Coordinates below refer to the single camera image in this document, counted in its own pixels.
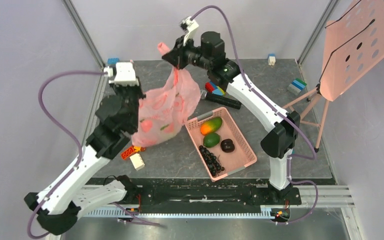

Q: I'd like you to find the pink plastic bag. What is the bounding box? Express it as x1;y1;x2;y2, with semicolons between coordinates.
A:
130;42;202;149

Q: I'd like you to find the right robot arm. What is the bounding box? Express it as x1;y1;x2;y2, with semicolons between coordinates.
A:
161;31;301;204

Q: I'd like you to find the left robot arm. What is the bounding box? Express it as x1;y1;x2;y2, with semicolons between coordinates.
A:
24;77;145;236

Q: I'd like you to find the orange green fake mango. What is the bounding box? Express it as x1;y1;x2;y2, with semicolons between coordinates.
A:
200;116;223;136

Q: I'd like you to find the green fake avocado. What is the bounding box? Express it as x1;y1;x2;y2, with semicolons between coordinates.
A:
202;132;221;148

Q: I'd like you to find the dark fake plum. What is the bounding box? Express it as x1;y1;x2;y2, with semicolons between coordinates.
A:
220;138;236;153

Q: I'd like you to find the black fake grape bunch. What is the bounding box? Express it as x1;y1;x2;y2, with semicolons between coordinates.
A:
198;145;225;177

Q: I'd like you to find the red blue green brick cluster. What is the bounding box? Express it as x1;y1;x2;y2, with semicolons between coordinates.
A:
204;81;226;96

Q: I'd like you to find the blue brick at corner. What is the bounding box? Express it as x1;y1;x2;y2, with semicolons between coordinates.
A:
107;57;120;65

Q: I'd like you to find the black microphone silver head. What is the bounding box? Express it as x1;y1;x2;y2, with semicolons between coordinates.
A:
200;90;242;110

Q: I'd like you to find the blue white brick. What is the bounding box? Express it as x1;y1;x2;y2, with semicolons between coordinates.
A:
267;53;276;66

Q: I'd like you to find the white toy brick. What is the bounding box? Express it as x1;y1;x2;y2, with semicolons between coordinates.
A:
129;153;145;171

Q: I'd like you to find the grey blue green brick stack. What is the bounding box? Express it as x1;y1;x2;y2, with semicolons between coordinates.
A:
287;78;307;96

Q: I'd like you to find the pink plastic basket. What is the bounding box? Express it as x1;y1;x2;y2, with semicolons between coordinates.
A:
185;107;257;182

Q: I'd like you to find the pink perforated music stand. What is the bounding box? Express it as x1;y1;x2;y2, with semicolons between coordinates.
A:
285;0;384;152

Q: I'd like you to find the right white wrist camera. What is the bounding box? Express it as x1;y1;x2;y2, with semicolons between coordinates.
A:
179;16;199;46

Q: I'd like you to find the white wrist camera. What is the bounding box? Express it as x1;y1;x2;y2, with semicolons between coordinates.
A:
103;61;140;87
179;16;199;46

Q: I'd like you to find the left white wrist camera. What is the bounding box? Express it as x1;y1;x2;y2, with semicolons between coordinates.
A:
103;61;140;87

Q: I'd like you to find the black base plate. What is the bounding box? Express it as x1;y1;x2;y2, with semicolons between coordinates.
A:
104;177;303;214

